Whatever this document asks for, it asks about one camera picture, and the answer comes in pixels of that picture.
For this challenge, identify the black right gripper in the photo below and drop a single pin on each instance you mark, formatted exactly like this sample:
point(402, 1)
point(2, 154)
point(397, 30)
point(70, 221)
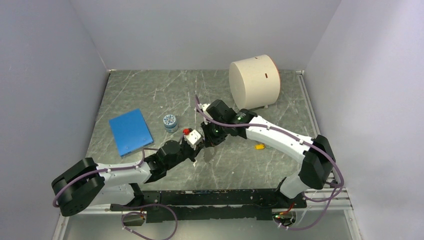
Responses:
point(209, 140)

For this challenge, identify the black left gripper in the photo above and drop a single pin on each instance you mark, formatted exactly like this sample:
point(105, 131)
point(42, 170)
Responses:
point(194, 153)

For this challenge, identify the metal key organizer plate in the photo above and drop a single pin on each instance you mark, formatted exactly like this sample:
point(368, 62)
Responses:
point(209, 154)

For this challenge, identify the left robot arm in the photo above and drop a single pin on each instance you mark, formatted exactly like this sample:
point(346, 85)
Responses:
point(88, 183)

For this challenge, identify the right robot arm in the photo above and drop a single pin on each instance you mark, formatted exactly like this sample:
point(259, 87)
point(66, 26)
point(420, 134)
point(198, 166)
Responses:
point(314, 155)

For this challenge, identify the small blue labelled jar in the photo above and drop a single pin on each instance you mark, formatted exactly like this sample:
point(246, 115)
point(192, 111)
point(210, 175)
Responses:
point(170, 123)

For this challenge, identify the blue flat pad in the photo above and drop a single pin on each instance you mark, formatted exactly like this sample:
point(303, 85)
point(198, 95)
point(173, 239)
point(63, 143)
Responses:
point(130, 132)

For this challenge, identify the yellow and green key bunch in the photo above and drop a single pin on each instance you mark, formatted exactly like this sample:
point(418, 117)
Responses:
point(261, 146)

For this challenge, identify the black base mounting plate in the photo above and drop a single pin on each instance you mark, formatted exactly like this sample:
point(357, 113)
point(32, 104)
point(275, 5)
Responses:
point(158, 213)

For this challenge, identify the cream cylindrical container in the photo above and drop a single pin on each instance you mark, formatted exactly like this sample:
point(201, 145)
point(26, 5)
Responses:
point(254, 82)

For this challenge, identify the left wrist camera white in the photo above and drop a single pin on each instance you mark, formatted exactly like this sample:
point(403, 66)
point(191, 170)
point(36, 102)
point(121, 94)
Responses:
point(192, 137)

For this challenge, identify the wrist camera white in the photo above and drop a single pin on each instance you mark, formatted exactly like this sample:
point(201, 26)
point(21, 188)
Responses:
point(192, 137)
point(203, 108)

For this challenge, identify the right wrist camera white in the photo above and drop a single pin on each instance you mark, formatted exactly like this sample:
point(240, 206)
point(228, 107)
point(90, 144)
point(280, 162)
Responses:
point(203, 108)

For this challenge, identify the aluminium frame rail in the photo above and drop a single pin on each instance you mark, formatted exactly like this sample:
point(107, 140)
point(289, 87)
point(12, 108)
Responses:
point(265, 198)

